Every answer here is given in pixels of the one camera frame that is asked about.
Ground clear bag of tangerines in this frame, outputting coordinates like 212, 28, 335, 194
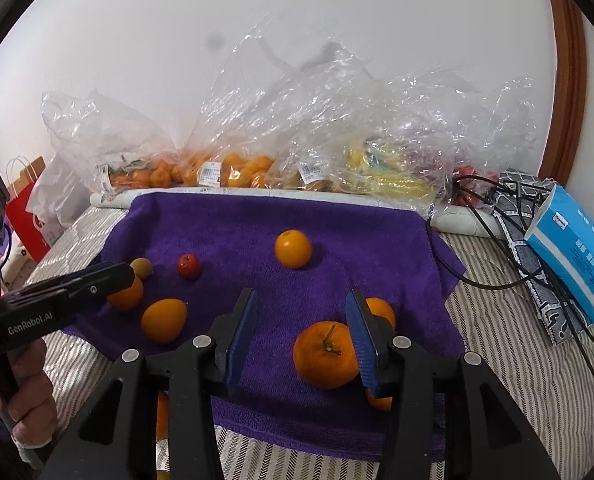
40, 90, 175, 194

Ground clear bag of oranges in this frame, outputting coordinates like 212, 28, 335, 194
183, 34, 343, 162

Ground striped bed cover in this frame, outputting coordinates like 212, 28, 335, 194
26, 208, 594, 479

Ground brown paper bag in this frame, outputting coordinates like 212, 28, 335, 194
6, 156, 46, 197

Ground oval orange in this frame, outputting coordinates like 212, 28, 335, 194
141, 298, 187, 344

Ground patterned black white cloth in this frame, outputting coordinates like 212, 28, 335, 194
491, 167, 594, 347

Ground large stemmed orange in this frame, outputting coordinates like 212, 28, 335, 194
293, 321, 359, 390

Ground white plastic bag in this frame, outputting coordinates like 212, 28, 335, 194
26, 155, 91, 246

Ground small green fruit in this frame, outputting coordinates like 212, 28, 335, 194
130, 257, 154, 281

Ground brown wooden door frame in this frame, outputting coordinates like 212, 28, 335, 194
539, 0, 588, 185

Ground red paper bag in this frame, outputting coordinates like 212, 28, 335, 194
6, 181, 50, 263

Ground purple towel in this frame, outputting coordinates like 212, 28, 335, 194
62, 190, 467, 463

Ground small orange tangerine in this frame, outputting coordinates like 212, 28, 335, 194
365, 390, 393, 412

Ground person's left hand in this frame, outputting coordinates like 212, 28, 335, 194
0, 339, 58, 448

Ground clear bag of red fruit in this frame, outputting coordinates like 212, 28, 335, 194
427, 77, 538, 208

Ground small red fruit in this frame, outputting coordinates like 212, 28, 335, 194
177, 254, 203, 281

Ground blue tissue box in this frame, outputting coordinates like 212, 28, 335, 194
524, 184, 594, 325

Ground clear bag of bananas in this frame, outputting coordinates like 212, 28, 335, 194
265, 60, 453, 217

